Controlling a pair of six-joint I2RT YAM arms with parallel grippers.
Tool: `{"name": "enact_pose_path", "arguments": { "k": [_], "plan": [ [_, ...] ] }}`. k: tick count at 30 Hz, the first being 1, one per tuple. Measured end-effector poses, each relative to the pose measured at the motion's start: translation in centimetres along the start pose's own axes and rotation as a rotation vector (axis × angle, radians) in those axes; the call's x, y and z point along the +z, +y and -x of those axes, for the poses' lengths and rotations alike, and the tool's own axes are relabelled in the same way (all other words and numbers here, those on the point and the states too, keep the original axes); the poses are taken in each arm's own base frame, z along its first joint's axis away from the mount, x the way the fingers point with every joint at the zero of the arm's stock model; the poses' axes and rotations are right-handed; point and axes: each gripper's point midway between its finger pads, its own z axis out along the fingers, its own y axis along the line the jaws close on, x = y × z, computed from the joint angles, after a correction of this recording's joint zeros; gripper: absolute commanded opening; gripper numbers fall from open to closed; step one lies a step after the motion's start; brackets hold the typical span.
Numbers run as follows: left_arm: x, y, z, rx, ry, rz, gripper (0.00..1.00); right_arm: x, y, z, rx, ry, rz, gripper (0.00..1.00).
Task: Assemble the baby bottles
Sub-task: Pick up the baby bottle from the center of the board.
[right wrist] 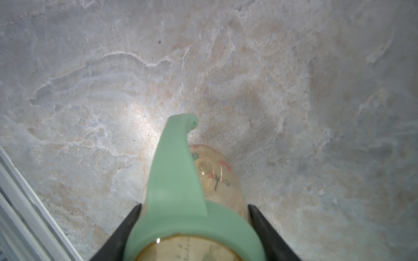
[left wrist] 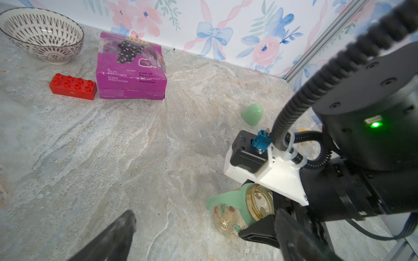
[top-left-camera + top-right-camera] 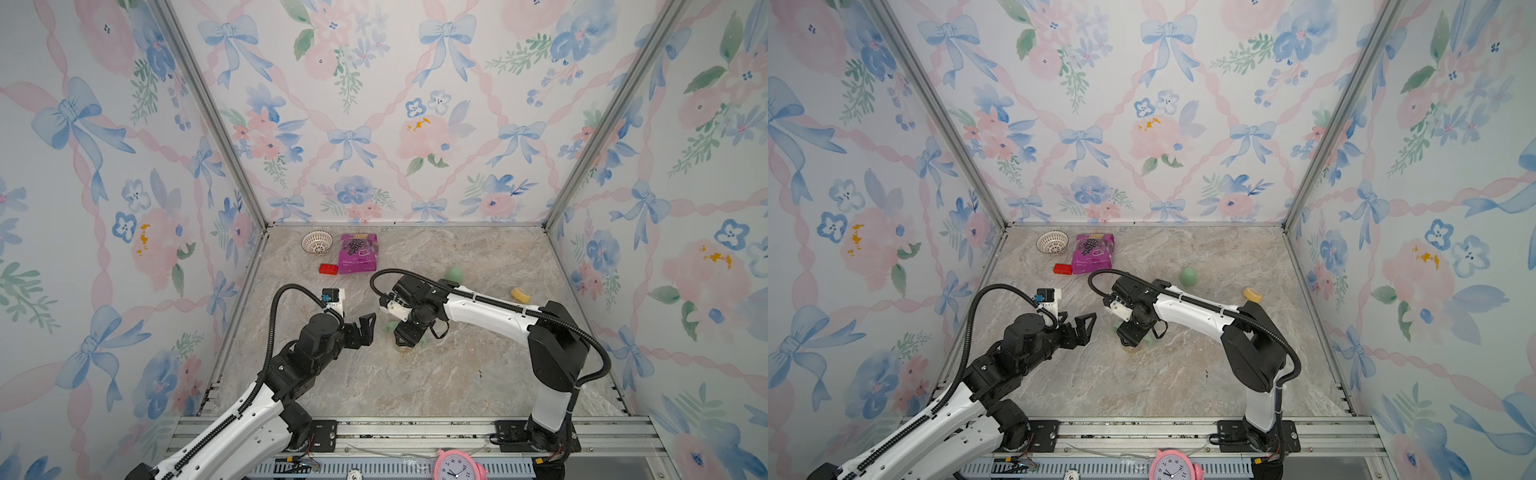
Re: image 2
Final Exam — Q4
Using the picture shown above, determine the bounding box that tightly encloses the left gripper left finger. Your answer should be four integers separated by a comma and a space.
70, 210, 136, 261

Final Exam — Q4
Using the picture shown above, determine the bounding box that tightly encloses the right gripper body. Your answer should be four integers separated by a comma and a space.
274, 157, 418, 227

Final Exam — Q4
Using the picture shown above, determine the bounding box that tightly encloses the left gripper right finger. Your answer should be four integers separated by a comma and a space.
274, 209, 341, 261

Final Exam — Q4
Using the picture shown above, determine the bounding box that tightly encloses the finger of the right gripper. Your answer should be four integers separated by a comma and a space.
238, 214, 280, 248

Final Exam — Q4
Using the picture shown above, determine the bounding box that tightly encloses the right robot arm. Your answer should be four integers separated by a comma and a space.
274, 42, 418, 238

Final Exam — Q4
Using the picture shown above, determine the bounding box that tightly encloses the green bottle cap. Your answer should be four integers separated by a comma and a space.
241, 103, 264, 126

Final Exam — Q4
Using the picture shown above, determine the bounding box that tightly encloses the red toy brick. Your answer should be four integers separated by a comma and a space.
49, 74, 98, 100

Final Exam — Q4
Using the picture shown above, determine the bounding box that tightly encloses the purple snack box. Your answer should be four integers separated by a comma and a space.
96, 32, 168, 100

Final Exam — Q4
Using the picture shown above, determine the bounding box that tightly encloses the patterned white bowl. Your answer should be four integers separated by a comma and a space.
1, 8, 84, 65

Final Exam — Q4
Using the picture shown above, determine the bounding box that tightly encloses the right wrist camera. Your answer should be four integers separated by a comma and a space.
223, 130, 309, 206

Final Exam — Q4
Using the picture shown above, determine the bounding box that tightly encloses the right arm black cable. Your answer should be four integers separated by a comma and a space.
270, 0, 418, 170

